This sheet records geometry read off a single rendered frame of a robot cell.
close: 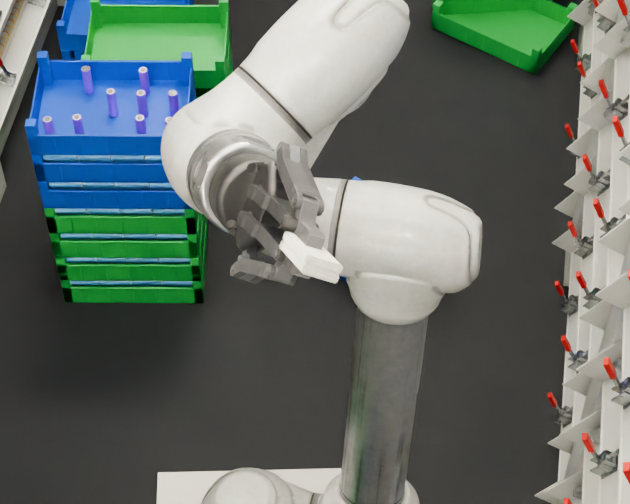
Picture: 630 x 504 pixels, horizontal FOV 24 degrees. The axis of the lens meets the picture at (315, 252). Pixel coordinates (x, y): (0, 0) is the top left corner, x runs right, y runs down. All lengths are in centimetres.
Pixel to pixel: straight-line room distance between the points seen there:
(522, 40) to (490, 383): 103
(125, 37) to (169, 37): 10
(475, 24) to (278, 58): 236
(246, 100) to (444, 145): 208
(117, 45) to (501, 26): 104
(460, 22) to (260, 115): 238
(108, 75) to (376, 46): 156
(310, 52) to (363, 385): 80
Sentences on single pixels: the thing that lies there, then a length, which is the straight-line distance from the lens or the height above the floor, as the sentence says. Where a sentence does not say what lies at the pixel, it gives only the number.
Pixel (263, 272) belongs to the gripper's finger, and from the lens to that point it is 120.
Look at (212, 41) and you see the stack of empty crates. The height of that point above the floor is 32.
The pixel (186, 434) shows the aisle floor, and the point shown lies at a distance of 298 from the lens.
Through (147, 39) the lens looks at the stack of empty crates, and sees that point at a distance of 324.
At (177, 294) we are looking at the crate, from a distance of 314.
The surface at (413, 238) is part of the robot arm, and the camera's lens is 191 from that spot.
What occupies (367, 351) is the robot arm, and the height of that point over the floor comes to 85.
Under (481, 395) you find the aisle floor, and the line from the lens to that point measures 304.
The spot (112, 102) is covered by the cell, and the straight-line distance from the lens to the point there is 283.
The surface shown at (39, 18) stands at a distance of 358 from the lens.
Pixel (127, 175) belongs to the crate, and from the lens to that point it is 284.
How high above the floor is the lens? 255
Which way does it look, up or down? 52 degrees down
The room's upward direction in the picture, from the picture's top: straight up
